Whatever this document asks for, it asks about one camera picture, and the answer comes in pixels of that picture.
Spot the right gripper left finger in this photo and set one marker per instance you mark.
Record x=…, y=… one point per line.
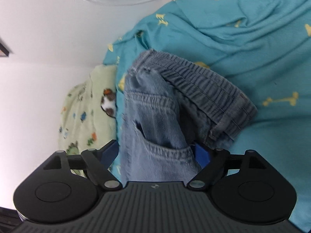
x=89, y=158

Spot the blue denim jeans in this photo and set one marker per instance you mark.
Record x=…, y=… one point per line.
x=170, y=104

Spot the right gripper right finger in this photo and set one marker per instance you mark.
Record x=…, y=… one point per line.
x=204, y=156

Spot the green dinosaur fleece blanket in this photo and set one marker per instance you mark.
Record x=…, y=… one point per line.
x=88, y=113

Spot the teal patterned bed sheet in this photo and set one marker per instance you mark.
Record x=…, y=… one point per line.
x=262, y=47

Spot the framed palm picture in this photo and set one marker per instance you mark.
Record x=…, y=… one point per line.
x=5, y=50

